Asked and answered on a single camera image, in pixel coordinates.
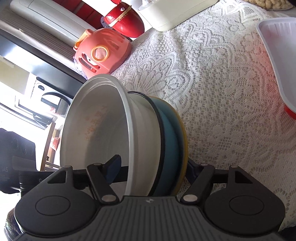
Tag white lace tablecloth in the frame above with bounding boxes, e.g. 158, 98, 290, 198
113, 1, 295, 228

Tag white floor appliance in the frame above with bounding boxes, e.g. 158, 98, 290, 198
10, 0, 96, 47

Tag white rectangular tissue box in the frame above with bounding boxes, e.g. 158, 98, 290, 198
138, 0, 217, 32

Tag red plastic tray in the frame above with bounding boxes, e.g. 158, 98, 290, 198
284, 103, 296, 120

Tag red vase shaped bin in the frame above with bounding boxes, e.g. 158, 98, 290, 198
101, 1, 145, 39

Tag white plastic tray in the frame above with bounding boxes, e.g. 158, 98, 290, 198
256, 17, 295, 112

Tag yellow rimmed plate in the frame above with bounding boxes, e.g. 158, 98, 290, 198
150, 96, 188, 195

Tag pink toy carrier case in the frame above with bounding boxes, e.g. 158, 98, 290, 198
73, 29, 132, 79

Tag glass jar of peanuts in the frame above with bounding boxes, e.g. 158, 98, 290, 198
244, 0, 294, 11

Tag large white bowl orange print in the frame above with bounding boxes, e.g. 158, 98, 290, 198
60, 74, 161, 196

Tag blue enamel bowl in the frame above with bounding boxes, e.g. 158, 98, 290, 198
147, 96, 186, 197

